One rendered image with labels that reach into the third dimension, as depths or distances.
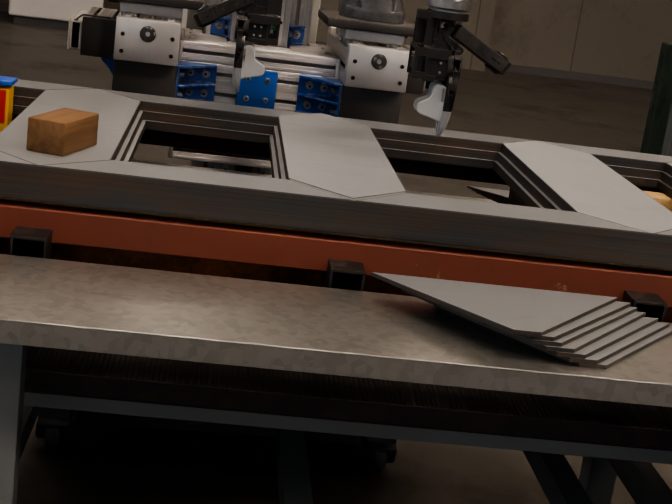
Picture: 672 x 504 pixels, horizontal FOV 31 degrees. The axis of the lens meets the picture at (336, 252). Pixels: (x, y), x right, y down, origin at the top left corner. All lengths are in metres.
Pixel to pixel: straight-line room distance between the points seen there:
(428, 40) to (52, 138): 0.66
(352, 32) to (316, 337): 1.35
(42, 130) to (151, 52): 0.84
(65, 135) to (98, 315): 0.39
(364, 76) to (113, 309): 1.26
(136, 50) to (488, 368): 1.36
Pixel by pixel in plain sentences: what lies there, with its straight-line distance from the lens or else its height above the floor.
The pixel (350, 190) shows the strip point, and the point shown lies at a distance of 1.82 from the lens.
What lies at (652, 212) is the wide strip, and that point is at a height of 0.87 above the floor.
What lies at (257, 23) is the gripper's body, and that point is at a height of 1.04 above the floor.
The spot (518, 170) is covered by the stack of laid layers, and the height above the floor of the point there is 0.85.
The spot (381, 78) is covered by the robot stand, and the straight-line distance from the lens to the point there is 2.68.
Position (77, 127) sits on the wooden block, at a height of 0.90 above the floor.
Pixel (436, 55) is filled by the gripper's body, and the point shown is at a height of 1.05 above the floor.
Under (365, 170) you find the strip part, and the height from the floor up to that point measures 0.87.
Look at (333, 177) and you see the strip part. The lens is 1.89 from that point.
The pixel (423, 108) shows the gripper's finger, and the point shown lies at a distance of 2.10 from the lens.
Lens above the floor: 1.25
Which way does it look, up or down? 15 degrees down
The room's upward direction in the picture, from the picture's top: 8 degrees clockwise
